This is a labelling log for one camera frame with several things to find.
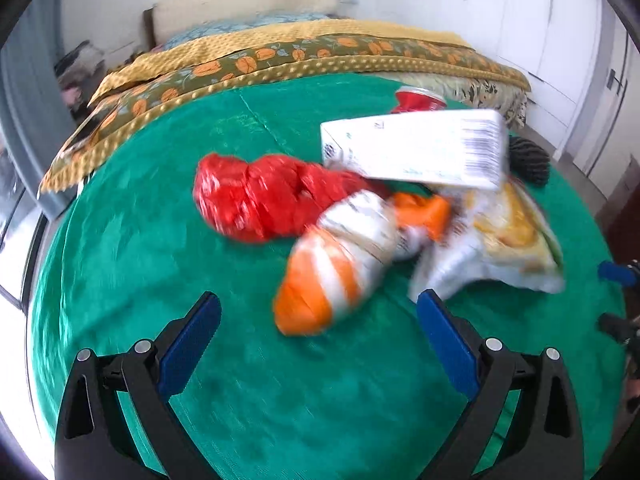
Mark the pile of clothes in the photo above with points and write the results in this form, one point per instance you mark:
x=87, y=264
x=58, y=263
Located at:
x=80, y=75

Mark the grey curtain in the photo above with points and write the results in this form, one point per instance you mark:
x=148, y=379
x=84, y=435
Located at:
x=30, y=100

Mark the brown bed headboard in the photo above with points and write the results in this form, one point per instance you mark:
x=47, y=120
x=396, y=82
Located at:
x=148, y=30

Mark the dark ribbed object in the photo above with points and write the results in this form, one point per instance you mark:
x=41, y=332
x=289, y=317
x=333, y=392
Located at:
x=530, y=162

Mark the red drink can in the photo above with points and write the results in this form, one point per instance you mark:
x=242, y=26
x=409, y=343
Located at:
x=417, y=100

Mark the yellow snack packet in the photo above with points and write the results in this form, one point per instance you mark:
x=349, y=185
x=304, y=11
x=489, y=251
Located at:
x=505, y=230

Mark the white wardrobe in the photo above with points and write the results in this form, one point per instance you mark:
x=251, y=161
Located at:
x=525, y=20

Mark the white carton box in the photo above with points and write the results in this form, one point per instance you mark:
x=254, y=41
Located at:
x=415, y=150

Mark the smartphone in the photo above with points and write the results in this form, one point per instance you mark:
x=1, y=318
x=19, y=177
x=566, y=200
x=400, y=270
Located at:
x=89, y=127

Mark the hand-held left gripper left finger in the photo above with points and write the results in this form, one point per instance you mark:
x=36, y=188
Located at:
x=192, y=345

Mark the green patterned blanket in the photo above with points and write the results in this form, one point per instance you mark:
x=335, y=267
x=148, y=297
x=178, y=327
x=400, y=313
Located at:
x=175, y=185

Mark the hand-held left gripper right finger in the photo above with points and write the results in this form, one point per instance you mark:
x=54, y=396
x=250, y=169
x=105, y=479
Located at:
x=447, y=345

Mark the red plastic bag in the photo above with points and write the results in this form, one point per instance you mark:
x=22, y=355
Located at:
x=250, y=195

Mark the yellow floral blanket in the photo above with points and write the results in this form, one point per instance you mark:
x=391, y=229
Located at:
x=240, y=62

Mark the beige leaf-print sheet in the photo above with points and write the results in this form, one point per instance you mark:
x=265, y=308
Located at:
x=480, y=92

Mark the blue patterned sheet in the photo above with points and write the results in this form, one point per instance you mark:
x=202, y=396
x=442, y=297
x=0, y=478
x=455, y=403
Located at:
x=225, y=27

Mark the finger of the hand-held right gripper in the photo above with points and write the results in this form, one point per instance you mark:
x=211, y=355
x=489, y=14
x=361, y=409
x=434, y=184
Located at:
x=617, y=272
x=616, y=328

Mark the orange and silver snack packet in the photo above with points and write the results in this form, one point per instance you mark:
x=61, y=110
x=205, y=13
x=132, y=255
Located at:
x=325, y=270

